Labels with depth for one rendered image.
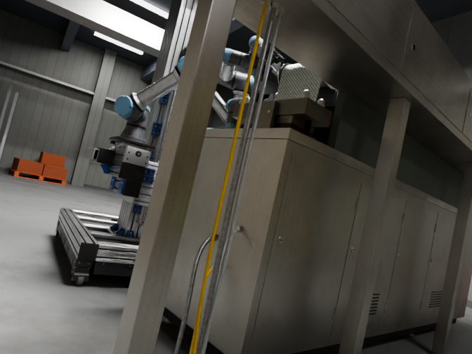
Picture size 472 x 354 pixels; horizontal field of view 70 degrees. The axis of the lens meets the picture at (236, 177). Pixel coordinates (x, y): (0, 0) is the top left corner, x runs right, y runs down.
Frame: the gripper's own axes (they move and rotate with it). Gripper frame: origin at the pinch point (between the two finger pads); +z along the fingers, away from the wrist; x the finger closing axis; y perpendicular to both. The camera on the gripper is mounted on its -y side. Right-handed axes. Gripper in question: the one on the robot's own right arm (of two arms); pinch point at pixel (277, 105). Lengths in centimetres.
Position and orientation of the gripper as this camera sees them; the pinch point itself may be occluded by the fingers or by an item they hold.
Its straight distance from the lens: 163.1
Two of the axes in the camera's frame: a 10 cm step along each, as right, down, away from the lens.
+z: 6.5, 1.0, -7.6
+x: 7.3, 2.1, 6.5
